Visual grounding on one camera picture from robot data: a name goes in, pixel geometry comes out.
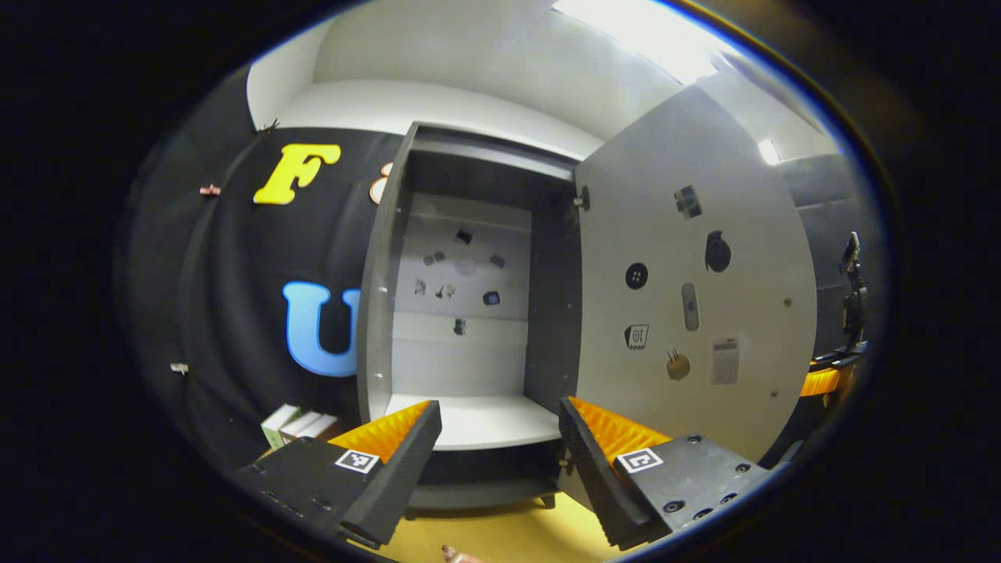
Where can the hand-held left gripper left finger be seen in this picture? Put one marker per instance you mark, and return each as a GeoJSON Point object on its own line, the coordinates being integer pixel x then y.
{"type": "Point", "coordinates": [403, 477]}

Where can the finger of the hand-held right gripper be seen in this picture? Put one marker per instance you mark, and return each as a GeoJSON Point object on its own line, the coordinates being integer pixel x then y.
{"type": "Point", "coordinates": [825, 381]}

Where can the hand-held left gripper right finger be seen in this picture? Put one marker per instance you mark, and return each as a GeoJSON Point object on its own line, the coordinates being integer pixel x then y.
{"type": "Point", "coordinates": [594, 477]}

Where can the white cabinet door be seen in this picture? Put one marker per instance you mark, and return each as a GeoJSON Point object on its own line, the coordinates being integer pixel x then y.
{"type": "Point", "coordinates": [626, 391]}

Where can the dark grey cabinet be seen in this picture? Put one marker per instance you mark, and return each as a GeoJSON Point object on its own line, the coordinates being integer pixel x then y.
{"type": "Point", "coordinates": [551, 313]}

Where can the small ceiling light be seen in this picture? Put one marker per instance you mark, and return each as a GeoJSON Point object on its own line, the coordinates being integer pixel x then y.
{"type": "Point", "coordinates": [769, 152]}

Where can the black backdrop cloth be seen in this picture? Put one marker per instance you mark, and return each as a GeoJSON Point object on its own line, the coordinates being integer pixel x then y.
{"type": "Point", "coordinates": [235, 258]}

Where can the long ceiling light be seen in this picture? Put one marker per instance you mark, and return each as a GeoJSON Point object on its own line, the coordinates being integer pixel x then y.
{"type": "Point", "coordinates": [649, 35]}

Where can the copper clip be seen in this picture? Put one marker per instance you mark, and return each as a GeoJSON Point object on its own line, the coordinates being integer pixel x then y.
{"type": "Point", "coordinates": [209, 190]}

